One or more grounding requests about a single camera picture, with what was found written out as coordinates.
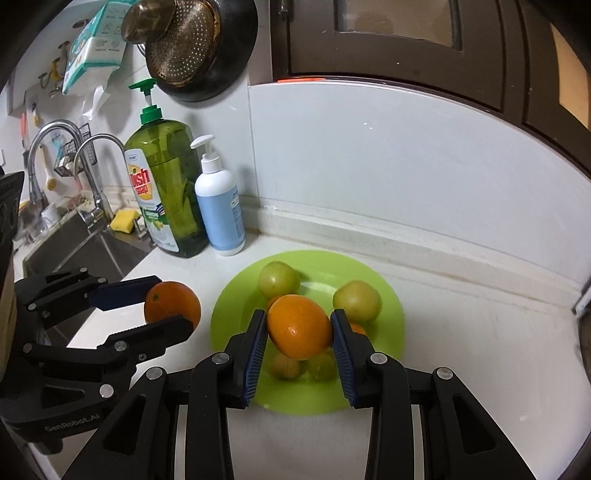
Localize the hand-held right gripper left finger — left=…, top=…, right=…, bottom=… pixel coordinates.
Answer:
left=78, top=308, right=269, bottom=480

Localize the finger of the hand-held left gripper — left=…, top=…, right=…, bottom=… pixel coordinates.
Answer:
left=16, top=270, right=163, bottom=324
left=23, top=316, right=195, bottom=384

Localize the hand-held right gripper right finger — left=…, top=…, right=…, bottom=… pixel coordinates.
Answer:
left=329, top=308, right=525, bottom=480

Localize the small tan fruit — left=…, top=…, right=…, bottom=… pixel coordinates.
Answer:
left=269, top=351, right=304, bottom=381

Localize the yellow-green apple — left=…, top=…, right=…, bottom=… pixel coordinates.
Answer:
left=332, top=280, right=382, bottom=322

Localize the green apple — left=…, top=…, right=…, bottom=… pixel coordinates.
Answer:
left=257, top=261, right=302, bottom=300

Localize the green plastic plate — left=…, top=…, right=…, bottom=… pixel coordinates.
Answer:
left=210, top=250, right=407, bottom=417

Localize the small green fruit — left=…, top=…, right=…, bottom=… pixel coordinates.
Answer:
left=306, top=353, right=338, bottom=383

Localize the stainless steel sink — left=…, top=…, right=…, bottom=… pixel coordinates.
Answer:
left=22, top=210, right=155, bottom=282

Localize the yellow sponge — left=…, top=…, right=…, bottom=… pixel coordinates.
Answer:
left=109, top=210, right=140, bottom=234

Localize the steel pull-down faucet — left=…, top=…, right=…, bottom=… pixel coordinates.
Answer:
left=25, top=119, right=115, bottom=228

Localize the green dish soap bottle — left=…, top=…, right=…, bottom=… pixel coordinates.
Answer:
left=124, top=78, right=208, bottom=259

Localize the white pump bottle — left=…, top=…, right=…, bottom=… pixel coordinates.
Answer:
left=190, top=134, right=247, bottom=257

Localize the steel gooseneck faucet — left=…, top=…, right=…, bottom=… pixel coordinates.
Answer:
left=73, top=133, right=153, bottom=241

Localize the white plastic bag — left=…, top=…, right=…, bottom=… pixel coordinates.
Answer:
left=82, top=76, right=114, bottom=120

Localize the paper towel packet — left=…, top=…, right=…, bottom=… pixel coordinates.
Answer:
left=61, top=0, right=139, bottom=95

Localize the brass colander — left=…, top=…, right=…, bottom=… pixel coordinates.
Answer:
left=145, top=0, right=218, bottom=88

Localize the black frying pan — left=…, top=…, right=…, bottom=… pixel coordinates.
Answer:
left=157, top=0, right=258, bottom=103

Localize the brass round lid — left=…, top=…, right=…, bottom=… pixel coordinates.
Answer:
left=121, top=0, right=178, bottom=43

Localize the dark wooden cabinet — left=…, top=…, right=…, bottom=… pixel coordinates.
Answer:
left=270, top=0, right=591, bottom=178

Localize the black wire basket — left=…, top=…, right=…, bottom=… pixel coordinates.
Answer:
left=52, top=137, right=100, bottom=178

